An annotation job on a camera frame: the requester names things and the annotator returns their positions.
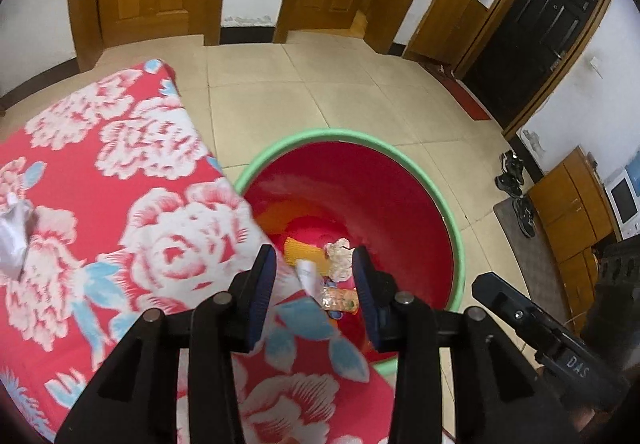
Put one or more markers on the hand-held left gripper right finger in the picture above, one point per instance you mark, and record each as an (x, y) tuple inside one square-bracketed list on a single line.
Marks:
[(364, 296)]

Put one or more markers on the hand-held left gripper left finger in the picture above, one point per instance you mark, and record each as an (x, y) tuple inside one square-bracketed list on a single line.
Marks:
[(260, 296)]

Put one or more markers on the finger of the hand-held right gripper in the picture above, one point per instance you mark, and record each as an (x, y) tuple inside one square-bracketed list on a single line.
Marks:
[(510, 306)]

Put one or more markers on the orange snack packet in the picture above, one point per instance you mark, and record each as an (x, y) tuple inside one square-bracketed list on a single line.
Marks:
[(340, 300)]

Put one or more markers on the blue wrapper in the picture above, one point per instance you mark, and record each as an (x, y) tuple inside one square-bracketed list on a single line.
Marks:
[(330, 282)]

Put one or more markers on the pale paper wrapper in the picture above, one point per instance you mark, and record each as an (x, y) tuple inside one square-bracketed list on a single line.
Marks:
[(341, 259)]

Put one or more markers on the yellow wrapper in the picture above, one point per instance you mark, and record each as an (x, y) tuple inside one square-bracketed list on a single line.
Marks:
[(305, 251)]

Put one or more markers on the red bin with green rim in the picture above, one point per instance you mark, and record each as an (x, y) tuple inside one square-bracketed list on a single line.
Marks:
[(380, 194)]

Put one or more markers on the grey floor mat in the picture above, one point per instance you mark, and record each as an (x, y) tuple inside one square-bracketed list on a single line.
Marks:
[(540, 264)]

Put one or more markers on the black sports shoe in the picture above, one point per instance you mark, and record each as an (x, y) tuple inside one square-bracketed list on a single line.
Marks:
[(511, 174), (525, 219)]

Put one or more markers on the wooden side cabinet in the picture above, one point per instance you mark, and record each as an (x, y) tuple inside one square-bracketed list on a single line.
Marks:
[(570, 209)]

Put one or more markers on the white computer monitor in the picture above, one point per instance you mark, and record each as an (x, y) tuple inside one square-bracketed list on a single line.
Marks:
[(624, 199)]

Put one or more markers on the red floral tablecloth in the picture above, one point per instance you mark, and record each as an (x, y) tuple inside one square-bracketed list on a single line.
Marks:
[(125, 164)]

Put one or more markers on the red doormat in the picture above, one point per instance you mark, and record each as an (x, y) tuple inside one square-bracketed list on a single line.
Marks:
[(465, 94)]

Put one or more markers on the crumpled silver plastic wrapper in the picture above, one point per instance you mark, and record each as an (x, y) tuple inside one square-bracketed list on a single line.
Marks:
[(15, 239)]

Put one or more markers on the black entrance door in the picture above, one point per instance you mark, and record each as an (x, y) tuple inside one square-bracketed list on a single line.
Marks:
[(535, 34)]

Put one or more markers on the low wooden shoe cabinet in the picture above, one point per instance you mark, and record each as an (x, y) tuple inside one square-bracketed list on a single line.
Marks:
[(447, 24)]

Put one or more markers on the white wall switch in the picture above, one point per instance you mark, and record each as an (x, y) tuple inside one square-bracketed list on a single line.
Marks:
[(595, 63)]

